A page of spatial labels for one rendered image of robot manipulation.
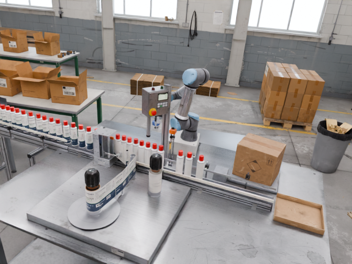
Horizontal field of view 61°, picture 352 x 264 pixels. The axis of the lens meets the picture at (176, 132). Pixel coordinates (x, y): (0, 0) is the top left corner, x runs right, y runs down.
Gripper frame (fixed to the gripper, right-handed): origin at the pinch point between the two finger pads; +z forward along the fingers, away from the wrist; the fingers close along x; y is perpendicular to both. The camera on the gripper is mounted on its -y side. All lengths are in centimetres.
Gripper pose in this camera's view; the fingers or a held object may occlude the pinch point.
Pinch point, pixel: (155, 123)
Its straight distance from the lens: 274.9
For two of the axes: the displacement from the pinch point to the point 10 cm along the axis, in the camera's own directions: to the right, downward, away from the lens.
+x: 0.9, -4.4, 8.9
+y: 9.9, 1.0, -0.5
